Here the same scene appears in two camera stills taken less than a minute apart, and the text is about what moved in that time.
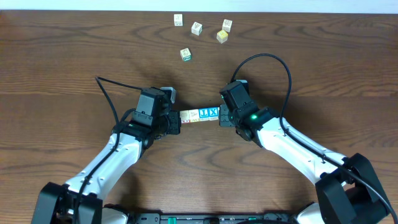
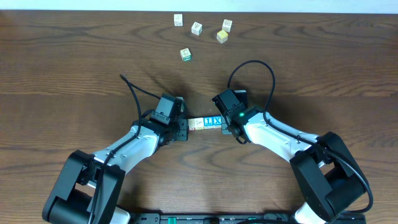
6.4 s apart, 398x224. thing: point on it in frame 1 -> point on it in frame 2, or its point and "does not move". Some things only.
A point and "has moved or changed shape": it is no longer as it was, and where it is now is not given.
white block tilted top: (196, 28) does not move
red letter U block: (185, 116) has moved or changed shape
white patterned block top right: (227, 25) does not move
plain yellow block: (194, 115) -> (199, 123)
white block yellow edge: (203, 114) -> (208, 122)
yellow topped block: (222, 36) does not move
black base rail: (213, 218) does not move
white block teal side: (186, 55) does not move
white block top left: (178, 20) does not move
